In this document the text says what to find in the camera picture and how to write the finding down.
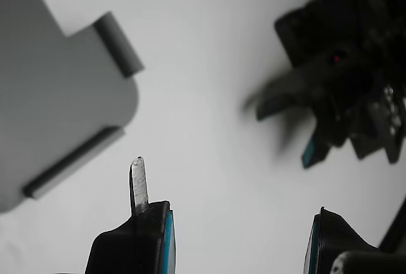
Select idle gripper black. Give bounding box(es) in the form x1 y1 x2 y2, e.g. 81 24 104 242
243 0 406 164

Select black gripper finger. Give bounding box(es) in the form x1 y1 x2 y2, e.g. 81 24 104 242
303 205 381 274

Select gray frame holder jig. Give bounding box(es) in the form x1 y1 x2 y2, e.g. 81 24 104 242
0 0 145 214

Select black gripper finger with metal tip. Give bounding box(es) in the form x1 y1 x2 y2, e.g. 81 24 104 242
84 155 177 274

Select idle gripper black finger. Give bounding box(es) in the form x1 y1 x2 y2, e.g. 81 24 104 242
300 134 331 169

